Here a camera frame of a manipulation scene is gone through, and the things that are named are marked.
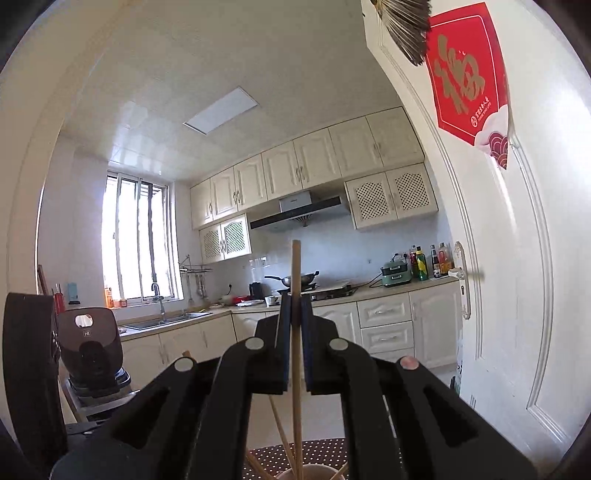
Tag cream drawer stack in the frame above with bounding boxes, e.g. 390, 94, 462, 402
357, 292, 415, 363

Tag black countertop appliance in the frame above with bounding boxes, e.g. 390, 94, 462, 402
55, 307, 132, 398

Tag kitchen window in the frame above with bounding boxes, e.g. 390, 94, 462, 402
102, 170, 183, 305

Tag ceiling light panel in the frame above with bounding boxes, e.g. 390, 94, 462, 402
183, 86, 259, 136

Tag single wooden chopstick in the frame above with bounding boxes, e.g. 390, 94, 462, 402
291, 239, 304, 480

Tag cream base cabinets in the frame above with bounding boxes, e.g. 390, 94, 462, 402
113, 281, 465, 407

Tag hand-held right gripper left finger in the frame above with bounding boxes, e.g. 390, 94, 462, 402
51, 293, 293, 480

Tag green electric cooker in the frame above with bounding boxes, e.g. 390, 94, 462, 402
381, 261, 413, 288

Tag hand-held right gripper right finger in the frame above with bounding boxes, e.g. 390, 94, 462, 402
300, 295, 539, 480

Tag gas stove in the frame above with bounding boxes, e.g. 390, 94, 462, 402
277, 285, 358, 301

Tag cream wall cabinets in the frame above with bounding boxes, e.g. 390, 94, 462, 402
189, 107, 426, 230

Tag black flat panel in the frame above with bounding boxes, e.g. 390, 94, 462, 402
2, 292, 68, 467

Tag red door poster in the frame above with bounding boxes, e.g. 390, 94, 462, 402
425, 2, 512, 171

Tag steel sink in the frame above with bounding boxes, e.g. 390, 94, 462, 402
122, 311, 213, 330

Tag wire wall rack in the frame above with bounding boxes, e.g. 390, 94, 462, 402
178, 254, 213, 305

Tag pink cylindrical cup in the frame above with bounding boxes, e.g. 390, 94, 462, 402
259, 464, 347, 480

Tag metal door handle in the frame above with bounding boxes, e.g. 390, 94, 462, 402
452, 241, 472, 320

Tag brown polka dot tablecloth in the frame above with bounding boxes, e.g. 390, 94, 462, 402
244, 438, 348, 480

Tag chrome sink faucet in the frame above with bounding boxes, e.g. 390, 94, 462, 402
151, 282, 167, 323

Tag range hood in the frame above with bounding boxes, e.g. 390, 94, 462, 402
249, 193, 352, 232

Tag feather fan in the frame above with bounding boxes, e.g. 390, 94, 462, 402
369, 0, 433, 66

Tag white door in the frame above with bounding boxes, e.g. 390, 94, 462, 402
362, 0, 591, 462

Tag cluster of condiment bottles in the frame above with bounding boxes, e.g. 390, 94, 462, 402
409, 242, 455, 281

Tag black wok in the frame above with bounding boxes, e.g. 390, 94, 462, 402
264, 270, 320, 289

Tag kitchen countertop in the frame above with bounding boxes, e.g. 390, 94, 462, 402
115, 277, 462, 342

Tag cream lattice door cabinet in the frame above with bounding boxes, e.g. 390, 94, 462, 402
198, 213, 252, 265
344, 162, 439, 230

